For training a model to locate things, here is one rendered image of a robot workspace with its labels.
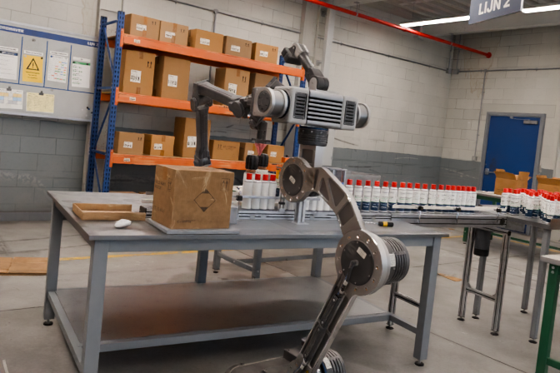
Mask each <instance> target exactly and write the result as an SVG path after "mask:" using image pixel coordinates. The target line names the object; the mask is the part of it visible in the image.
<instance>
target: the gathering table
mask: <svg viewBox="0 0 560 373"><path fill-rule="evenodd" d="M482 206H496V207H497V208H500V205H482ZM480 212H488V213H494V214H497V211H480ZM499 215H504V214H500V213H499ZM504 216H507V221H513V222H517V223H521V224H525V225H529V226H532V228H531V235H530V242H529V248H528V254H527V267H526V274H525V280H524V287H523V294H522V305H521V308H522V309H523V311H521V312H522V313H527V312H526V311H525V310H527V309H528V300H529V293H530V287H531V280H532V273H533V262H534V255H535V248H536V242H537V235H538V228H539V227H540V228H543V234H542V245H541V252H540V256H546V255H548V251H549V244H550V238H551V231H552V230H560V219H555V218H551V221H550V224H546V223H545V222H542V221H541V220H539V218H526V217H525V216H523V215H522V213H519V216H512V215H509V214H506V215H504ZM486 260H487V258H486V257H484V256H480V257H479V264H478V271H477V284H476V289H477V290H479V291H483V280H484V273H485V266H486ZM546 270H547V263H546V262H543V261H540V259H539V265H538V272H537V284H536V290H535V297H534V304H533V310H532V323H531V329H530V336H529V337H530V338H532V340H529V342H531V343H533V344H537V342H536V341H535V339H537V338H538V327H539V321H540V314H541V308H542V301H543V289H544V282H545V276H546ZM481 299H482V297H481V296H477V295H475V297H474V304H473V311H472V313H473V314H474V315H475V316H472V318H473V319H479V317H477V315H479V313H480V306H481Z"/></svg>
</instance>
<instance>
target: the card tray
mask: <svg viewBox="0 0 560 373"><path fill-rule="evenodd" d="M72 211H73V212H74V213H75V214H76V215H77V216H78V217H79V218H80V219H81V220H82V221H119V220H121V219H125V220H129V221H145V217H146V213H143V212H132V204H99V203H73V204H72Z"/></svg>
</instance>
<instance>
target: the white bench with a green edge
mask: <svg viewBox="0 0 560 373"><path fill-rule="evenodd" d="M242 190H243V189H242V188H240V190H238V189H237V188H236V187H235V186H234V187H233V189H232V191H242ZM262 253H263V249H259V250H254V256H253V258H242V259H235V258H233V257H231V256H228V255H226V254H224V253H222V250H216V251H214V255H213V264H212V268H213V269H214V270H215V271H214V272H213V273H218V271H217V270H220V261H221V258H222V259H224V260H226V261H229V262H231V263H233V264H235V265H237V266H240V267H242V268H244V269H246V270H248V271H251V272H252V279H258V278H259V277H260V269H261V262H270V261H292V260H303V259H312V258H313V254H307V255H295V256H270V257H262ZM335 253H336V252H330V253H323V255H322V258H325V257H335ZM247 263H252V266H250V265H248V264H247Z"/></svg>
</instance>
